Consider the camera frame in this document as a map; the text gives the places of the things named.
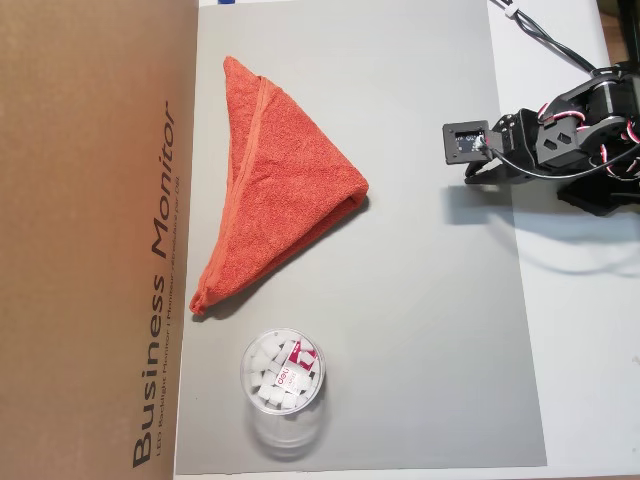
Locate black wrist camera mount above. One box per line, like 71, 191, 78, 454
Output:
441, 119, 491, 165

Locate brown Business Monitor cardboard box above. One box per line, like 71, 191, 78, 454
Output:
0, 0, 201, 480

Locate orange terry towel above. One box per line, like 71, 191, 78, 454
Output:
188, 55, 370, 316

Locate clear plastic jar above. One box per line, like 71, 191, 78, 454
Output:
238, 327, 334, 459

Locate black camera cable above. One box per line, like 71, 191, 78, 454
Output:
477, 142, 640, 180

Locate grey table mat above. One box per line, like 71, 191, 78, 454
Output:
174, 4, 549, 476

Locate white eraser cubes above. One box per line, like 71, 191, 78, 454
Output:
243, 332, 324, 412

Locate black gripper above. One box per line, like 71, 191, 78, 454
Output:
463, 108, 544, 186

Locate black power cable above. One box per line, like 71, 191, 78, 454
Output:
492, 0, 601, 74

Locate red white eraser packet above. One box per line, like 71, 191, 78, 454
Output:
272, 339, 320, 396

